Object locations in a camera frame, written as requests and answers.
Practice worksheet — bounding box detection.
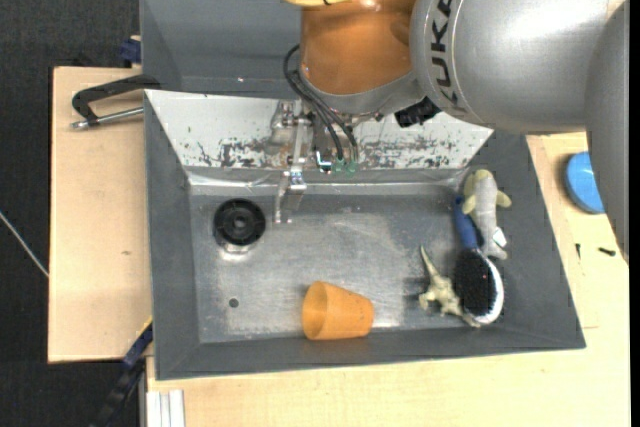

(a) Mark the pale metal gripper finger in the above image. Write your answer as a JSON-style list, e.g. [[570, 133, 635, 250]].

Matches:
[[272, 174, 291, 224], [283, 168, 308, 224]]

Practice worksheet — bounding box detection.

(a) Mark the black round cap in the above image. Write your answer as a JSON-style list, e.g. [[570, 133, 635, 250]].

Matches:
[[213, 198, 268, 247]]

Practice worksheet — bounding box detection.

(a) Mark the grey metal bin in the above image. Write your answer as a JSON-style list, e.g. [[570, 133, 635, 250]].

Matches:
[[138, 0, 587, 381]]

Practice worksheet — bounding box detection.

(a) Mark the orange plastic cup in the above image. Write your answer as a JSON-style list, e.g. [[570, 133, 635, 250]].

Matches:
[[301, 280, 376, 342]]

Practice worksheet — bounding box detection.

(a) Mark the cream toy dinosaur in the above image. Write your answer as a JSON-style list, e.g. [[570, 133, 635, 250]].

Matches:
[[418, 244, 464, 319]]

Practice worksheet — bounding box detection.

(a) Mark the pale wood flat board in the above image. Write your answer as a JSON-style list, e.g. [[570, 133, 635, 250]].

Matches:
[[47, 66, 154, 364]]

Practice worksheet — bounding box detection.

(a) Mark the grey and yellow plush toy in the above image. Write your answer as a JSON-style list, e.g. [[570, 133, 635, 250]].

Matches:
[[460, 168, 513, 262]]

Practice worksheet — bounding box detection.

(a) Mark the blue round object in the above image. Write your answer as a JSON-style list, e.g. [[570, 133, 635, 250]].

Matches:
[[564, 151, 607, 216]]

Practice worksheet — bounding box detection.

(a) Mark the black cylinder on white bracket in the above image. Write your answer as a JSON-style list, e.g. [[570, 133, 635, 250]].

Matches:
[[393, 95, 442, 128]]

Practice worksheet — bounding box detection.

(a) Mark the blue handled black brush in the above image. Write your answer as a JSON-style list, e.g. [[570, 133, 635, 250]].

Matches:
[[452, 195, 506, 328]]

